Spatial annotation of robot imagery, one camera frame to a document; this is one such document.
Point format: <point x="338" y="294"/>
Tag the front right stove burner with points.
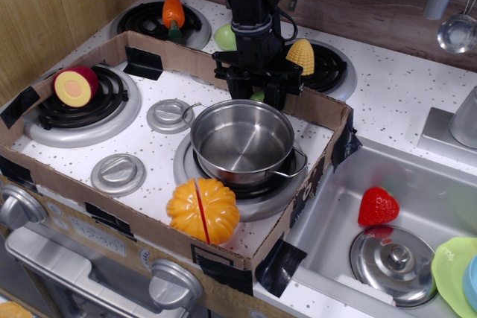
<point x="254" y="204"/>

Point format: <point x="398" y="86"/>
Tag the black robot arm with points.
<point x="251" y="12"/>

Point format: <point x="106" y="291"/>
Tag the green toy fruit half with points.
<point x="225" y="38"/>

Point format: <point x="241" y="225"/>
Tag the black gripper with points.
<point x="259" y="61"/>

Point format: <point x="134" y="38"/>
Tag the silver faucet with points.
<point x="451" y="134"/>

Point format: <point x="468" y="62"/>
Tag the red toy strawberry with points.
<point x="378" y="206"/>

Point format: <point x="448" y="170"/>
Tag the silver stovetop knob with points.
<point x="170" y="116"/>
<point x="118" y="175"/>

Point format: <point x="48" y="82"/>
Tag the green toy broccoli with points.
<point x="258" y="96"/>

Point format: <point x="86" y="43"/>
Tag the silver oven door handle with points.
<point x="72" y="271"/>

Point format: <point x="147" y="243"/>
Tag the silver oven knob right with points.
<point x="173" y="286"/>

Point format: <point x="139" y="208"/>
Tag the blue plastic bowl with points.
<point x="469" y="283"/>

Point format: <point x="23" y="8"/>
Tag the stainless steel pot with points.
<point x="243" y="142"/>

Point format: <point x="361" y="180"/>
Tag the silver oven knob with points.
<point x="20" y="208"/>
<point x="173" y="286"/>

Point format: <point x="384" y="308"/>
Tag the front left stove burner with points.
<point x="113" y="109"/>

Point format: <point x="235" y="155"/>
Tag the orange toy bottom corner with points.
<point x="13" y="310"/>

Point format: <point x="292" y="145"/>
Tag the silver stovetop knob upper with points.
<point x="170" y="116"/>

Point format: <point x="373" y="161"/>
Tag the green plastic plate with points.
<point x="449" y="263"/>

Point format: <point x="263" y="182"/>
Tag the silver oven knob left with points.
<point x="20" y="208"/>

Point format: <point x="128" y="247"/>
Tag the silver stovetop knob lower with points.
<point x="118" y="175"/>

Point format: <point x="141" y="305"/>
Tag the steel pot lid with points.
<point x="396" y="262"/>

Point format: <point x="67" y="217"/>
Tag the orange toy pumpkin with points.
<point x="205" y="209"/>

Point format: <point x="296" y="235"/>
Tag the silver sink basin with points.
<point x="436" y="203"/>

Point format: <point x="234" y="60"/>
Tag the cardboard fence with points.
<point x="257" y="251"/>

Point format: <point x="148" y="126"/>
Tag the yellow toy corn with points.
<point x="302" y="53"/>

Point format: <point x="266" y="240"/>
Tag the back right stove burner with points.
<point x="334" y="73"/>

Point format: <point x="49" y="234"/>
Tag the hanging steel ladle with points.
<point x="457" y="34"/>

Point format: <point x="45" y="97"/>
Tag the orange toy carrot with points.
<point x="173" y="18"/>

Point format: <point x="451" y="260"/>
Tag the red yellow toy fruit half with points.
<point x="76" y="87"/>

